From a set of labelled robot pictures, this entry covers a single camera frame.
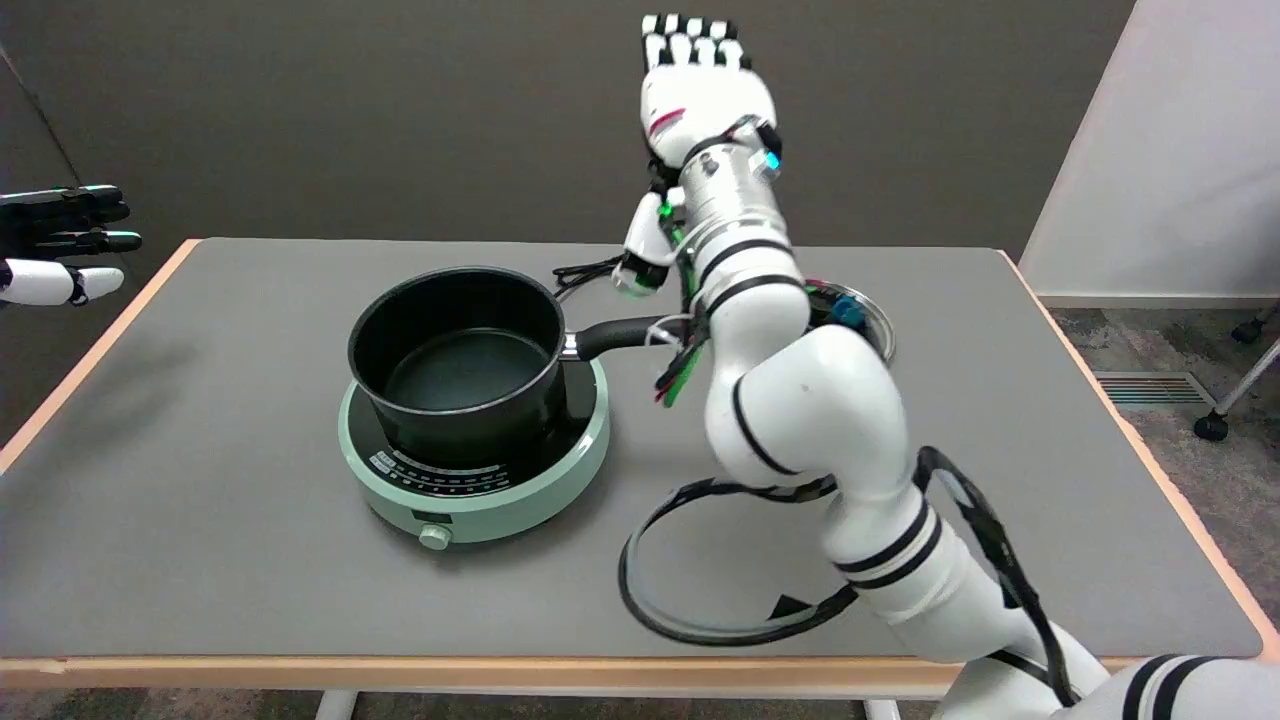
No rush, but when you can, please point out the grey table mat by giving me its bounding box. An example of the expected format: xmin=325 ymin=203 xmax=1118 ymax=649
xmin=0 ymin=238 xmax=1263 ymax=661

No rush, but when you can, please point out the white partition panel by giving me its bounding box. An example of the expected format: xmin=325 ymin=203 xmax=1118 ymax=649
xmin=1018 ymin=0 xmax=1280 ymax=309

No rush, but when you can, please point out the metal floor vent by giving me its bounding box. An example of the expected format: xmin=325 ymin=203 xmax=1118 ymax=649
xmin=1092 ymin=371 xmax=1218 ymax=410

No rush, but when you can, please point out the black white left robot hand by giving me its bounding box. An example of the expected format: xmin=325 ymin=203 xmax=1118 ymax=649
xmin=0 ymin=184 xmax=143 ymax=309

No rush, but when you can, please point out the black saucepan with handle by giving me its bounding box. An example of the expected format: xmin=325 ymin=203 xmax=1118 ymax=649
xmin=346 ymin=265 xmax=669 ymax=471

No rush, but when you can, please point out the coloured wrist wire bundle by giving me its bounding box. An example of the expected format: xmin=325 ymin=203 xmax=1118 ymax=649
xmin=648 ymin=195 xmax=713 ymax=409

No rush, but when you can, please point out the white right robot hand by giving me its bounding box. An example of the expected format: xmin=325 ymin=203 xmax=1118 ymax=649
xmin=612 ymin=12 xmax=783 ymax=299

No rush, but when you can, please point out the black power cord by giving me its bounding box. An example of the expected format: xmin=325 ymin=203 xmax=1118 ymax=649
xmin=552 ymin=254 xmax=629 ymax=300

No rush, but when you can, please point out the green round induction cooker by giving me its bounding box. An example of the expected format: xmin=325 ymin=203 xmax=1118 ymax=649
xmin=337 ymin=355 xmax=612 ymax=552

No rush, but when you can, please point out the glass pot lid black knob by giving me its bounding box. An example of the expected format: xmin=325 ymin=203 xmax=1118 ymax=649
xmin=800 ymin=278 xmax=897 ymax=363

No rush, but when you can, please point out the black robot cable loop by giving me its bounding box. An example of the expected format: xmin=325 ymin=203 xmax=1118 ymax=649
xmin=617 ymin=445 xmax=1083 ymax=707

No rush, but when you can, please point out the chair leg with black caster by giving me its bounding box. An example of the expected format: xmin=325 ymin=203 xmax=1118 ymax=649
xmin=1230 ymin=305 xmax=1280 ymax=346
xmin=1193 ymin=338 xmax=1280 ymax=443

